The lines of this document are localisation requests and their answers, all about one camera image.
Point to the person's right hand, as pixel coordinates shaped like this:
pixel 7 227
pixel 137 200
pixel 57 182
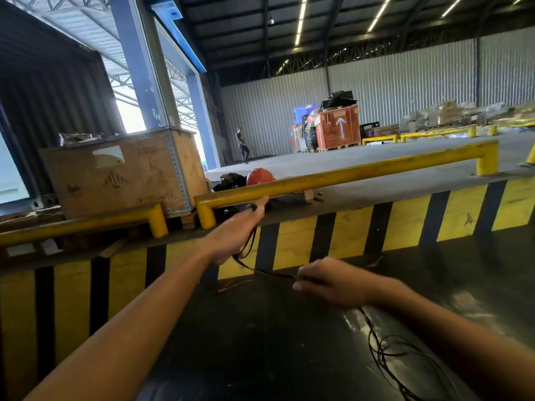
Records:
pixel 342 283

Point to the person's left hand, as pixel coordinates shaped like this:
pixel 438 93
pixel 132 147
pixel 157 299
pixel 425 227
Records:
pixel 234 238

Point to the person's left forearm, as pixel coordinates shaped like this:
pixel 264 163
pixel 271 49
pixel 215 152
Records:
pixel 125 338

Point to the person's right forearm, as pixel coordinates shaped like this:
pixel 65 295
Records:
pixel 468 342

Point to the long orange thread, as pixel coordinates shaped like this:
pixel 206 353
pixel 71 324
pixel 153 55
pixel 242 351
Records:
pixel 234 284

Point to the pallet under plywood crate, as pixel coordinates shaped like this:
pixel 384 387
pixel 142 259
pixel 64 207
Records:
pixel 186 220

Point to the orange round helmet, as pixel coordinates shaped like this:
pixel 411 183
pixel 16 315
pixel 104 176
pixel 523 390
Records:
pixel 260 177

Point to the low wooden pallet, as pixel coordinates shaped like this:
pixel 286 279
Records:
pixel 309 195

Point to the narrow blue steel column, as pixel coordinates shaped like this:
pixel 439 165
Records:
pixel 205 121

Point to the stack of wrapped goods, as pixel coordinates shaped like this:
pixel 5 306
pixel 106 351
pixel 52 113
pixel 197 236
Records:
pixel 301 137

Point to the loose wooden plank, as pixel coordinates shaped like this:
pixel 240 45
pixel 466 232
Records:
pixel 112 248

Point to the large plywood crate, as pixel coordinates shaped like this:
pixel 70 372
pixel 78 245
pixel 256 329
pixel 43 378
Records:
pixel 125 175

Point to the blue container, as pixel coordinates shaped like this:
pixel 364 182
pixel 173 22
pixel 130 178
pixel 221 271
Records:
pixel 304 112

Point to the red crate with white arrow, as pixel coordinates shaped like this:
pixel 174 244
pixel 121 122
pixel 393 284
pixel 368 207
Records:
pixel 337 128

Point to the brown cardboard box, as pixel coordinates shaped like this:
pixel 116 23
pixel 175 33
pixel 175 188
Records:
pixel 386 131

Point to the black plastic bag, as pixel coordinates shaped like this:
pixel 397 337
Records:
pixel 337 100

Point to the yellow black striped dock barrier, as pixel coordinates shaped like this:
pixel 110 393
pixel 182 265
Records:
pixel 71 304

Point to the wide blue steel column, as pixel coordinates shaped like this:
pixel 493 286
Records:
pixel 138 62

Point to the pile of cardboard boxes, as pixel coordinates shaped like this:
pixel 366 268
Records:
pixel 451 114

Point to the long yellow guard rail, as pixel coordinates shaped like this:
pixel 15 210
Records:
pixel 355 171

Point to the small distant yellow rail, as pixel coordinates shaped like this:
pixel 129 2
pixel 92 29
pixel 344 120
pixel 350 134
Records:
pixel 378 139

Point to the short yellow guard rail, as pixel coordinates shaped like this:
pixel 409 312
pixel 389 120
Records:
pixel 83 223

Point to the medium distant yellow rail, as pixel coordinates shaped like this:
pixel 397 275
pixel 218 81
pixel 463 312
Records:
pixel 434 133

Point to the angled yellow guard rail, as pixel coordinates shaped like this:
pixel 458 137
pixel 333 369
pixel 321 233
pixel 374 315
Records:
pixel 531 154

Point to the long distant yellow rail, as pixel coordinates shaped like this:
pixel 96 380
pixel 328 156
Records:
pixel 514 126

